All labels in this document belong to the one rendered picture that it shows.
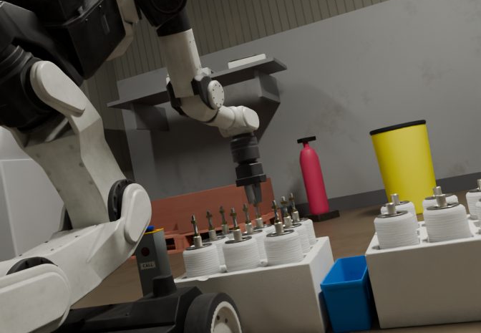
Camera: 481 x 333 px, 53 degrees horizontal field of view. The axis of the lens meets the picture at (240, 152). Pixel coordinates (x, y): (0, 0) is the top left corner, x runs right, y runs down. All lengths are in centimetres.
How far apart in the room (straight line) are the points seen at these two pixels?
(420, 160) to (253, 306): 205
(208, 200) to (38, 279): 257
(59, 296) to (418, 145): 255
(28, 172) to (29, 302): 322
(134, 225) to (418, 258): 65
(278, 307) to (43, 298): 61
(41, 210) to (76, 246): 306
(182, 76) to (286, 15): 314
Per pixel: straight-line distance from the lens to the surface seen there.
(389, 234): 123
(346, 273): 153
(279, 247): 126
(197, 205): 342
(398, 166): 312
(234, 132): 153
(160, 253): 147
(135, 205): 113
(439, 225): 123
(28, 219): 398
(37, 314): 87
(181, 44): 126
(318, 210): 371
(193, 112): 134
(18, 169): 399
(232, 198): 331
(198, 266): 134
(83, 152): 108
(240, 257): 129
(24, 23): 105
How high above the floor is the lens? 41
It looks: 3 degrees up
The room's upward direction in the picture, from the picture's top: 11 degrees counter-clockwise
